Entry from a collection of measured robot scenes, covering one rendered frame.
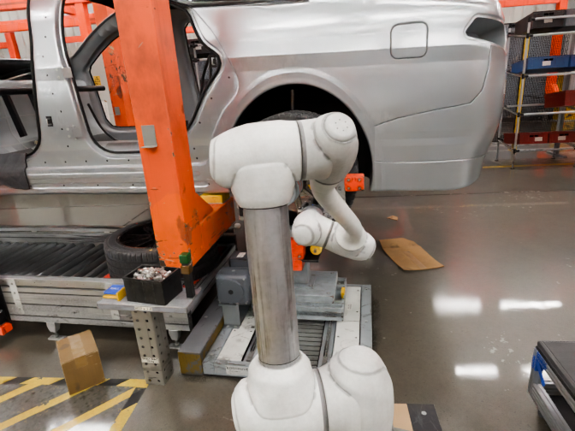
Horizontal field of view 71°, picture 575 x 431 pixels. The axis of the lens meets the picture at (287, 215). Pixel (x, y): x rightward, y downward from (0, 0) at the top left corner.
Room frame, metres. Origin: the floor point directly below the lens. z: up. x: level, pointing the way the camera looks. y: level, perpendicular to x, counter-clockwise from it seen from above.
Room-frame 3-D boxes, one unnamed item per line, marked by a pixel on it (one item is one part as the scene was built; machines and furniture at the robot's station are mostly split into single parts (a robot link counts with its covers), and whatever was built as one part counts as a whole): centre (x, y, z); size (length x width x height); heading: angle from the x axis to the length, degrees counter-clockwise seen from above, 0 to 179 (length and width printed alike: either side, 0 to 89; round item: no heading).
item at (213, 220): (2.13, 0.46, 0.69); 0.52 x 0.17 x 0.35; 168
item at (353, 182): (1.85, -0.33, 0.85); 0.09 x 0.08 x 0.07; 78
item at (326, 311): (2.07, -0.05, 0.13); 0.50 x 0.36 x 0.10; 78
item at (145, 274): (1.60, 0.61, 0.51); 0.20 x 0.14 x 0.13; 71
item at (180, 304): (1.60, 0.64, 0.44); 0.43 x 0.17 x 0.03; 78
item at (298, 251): (1.94, -0.03, 0.48); 0.16 x 0.12 x 0.17; 168
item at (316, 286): (2.07, -0.05, 0.32); 0.40 x 0.30 x 0.28; 78
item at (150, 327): (1.61, 0.67, 0.21); 0.10 x 0.10 x 0.42; 78
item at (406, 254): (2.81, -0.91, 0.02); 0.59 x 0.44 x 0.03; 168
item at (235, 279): (2.03, 0.27, 0.26); 0.42 x 0.18 x 0.35; 168
